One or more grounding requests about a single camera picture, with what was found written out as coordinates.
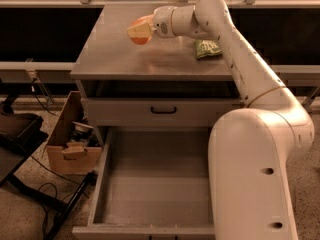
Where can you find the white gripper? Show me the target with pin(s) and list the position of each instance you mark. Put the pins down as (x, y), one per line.
(162, 21)

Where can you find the orange fruit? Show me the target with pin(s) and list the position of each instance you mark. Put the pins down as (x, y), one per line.
(140, 41)

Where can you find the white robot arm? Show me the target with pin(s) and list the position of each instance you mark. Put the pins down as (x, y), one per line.
(249, 148)

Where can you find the grey metal drawer cabinet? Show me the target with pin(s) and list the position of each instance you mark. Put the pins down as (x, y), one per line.
(112, 66)

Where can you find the closed grey upper drawer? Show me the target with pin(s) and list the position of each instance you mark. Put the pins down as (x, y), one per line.
(134, 112)

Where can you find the open grey middle drawer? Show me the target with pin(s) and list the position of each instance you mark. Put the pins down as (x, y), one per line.
(152, 184)

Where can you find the green chip bag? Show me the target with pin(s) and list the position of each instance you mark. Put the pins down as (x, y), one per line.
(205, 48)

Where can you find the white cup in box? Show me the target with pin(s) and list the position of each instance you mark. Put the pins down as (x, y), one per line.
(81, 127)

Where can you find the grey metal railing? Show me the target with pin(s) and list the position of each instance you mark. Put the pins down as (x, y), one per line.
(46, 72)

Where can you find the brown cardboard box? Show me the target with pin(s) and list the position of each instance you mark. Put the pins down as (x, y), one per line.
(67, 156)

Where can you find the black metal stand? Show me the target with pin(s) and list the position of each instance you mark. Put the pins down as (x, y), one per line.
(20, 217)

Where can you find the black upper drawer handle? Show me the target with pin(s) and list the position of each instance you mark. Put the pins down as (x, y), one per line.
(155, 110)

